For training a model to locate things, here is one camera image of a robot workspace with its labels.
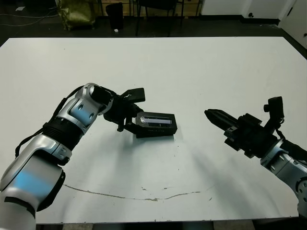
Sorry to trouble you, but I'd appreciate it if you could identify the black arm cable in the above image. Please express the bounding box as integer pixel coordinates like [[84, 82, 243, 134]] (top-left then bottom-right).
[[274, 118, 286, 140], [14, 86, 85, 159]]

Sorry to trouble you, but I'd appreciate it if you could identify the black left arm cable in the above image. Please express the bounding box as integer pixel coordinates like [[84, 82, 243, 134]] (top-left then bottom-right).
[[14, 86, 85, 159]]

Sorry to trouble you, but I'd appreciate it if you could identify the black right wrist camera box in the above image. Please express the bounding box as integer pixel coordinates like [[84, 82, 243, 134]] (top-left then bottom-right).
[[263, 96, 285, 127]]

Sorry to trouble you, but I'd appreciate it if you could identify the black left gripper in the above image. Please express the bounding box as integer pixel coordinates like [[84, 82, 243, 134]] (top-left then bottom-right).
[[103, 94, 145, 136]]

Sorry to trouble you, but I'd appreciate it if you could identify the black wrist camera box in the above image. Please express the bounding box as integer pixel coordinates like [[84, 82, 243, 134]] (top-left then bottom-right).
[[263, 96, 285, 127], [122, 87, 146, 104]]

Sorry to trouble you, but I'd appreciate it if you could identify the tall black bin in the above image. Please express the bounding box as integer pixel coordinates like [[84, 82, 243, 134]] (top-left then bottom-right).
[[106, 2, 124, 30]]

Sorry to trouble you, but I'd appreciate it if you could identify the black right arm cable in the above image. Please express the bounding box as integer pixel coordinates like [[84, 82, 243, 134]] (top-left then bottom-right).
[[274, 118, 286, 140]]

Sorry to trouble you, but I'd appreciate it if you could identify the black box base white insert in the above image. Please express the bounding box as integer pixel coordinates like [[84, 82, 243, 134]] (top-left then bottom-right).
[[136, 133, 175, 139]]

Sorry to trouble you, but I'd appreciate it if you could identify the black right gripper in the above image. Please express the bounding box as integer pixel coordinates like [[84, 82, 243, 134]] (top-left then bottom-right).
[[204, 109, 278, 159]]

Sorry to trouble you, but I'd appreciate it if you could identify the white door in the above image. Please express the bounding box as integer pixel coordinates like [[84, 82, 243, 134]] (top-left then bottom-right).
[[279, 0, 307, 47]]

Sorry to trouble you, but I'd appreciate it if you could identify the olive green plastic bag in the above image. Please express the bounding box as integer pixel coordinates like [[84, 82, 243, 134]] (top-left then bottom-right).
[[57, 0, 96, 31]]

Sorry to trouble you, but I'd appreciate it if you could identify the black box lid with print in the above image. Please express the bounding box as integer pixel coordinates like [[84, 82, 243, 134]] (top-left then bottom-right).
[[134, 112, 178, 136]]

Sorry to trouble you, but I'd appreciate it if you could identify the black office chair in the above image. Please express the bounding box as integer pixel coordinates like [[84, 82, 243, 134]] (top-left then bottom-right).
[[135, 0, 185, 37]]

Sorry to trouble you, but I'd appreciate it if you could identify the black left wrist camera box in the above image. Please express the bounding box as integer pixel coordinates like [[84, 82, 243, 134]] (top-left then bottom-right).
[[122, 87, 146, 104]]

